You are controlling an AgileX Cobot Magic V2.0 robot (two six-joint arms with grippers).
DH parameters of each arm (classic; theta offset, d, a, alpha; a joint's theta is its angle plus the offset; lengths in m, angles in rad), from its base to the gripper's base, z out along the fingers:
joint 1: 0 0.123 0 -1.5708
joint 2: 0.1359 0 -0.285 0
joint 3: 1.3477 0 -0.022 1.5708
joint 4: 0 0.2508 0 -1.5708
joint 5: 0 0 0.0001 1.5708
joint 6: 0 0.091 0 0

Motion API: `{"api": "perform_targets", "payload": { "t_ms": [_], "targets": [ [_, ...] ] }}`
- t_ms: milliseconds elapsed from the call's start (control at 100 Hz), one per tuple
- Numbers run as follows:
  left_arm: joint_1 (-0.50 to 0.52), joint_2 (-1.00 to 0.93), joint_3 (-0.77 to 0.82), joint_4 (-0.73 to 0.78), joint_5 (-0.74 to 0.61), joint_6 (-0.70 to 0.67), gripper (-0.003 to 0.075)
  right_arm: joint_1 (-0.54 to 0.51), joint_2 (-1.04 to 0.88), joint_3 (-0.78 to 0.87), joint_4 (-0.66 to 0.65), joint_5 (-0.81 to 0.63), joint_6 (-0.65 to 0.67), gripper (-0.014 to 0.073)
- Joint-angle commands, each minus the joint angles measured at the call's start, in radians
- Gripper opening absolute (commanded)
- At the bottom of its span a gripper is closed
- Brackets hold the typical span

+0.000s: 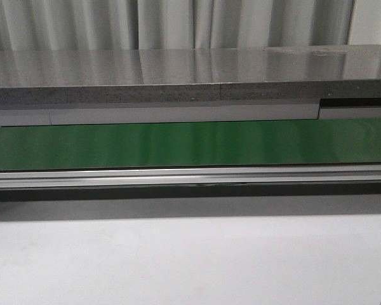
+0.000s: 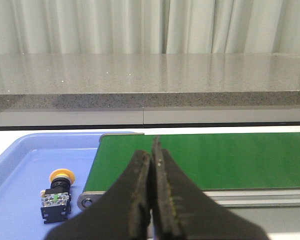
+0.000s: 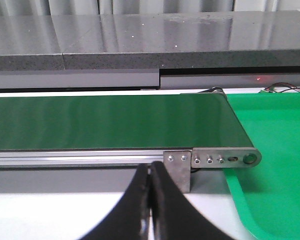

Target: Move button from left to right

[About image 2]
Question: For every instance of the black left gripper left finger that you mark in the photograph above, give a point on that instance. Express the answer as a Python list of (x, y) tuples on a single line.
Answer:
[(122, 213)]

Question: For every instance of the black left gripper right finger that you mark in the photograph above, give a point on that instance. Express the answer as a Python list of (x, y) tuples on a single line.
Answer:
[(182, 211)]

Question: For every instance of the yellow push button switch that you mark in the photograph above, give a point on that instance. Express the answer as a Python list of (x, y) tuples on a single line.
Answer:
[(56, 200)]

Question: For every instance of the green conveyor belt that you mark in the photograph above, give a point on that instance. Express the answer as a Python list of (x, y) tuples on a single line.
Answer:
[(215, 160)]

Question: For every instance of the blue plastic tray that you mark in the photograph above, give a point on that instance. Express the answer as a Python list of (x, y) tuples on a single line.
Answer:
[(25, 168)]

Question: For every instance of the grey stone counter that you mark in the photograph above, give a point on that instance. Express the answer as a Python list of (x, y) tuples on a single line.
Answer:
[(63, 91)]

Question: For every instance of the white curtain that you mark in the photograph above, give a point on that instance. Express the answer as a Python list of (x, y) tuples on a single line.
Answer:
[(149, 26)]

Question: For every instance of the aluminium conveyor frame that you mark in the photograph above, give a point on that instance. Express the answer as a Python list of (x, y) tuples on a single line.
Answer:
[(252, 197)]

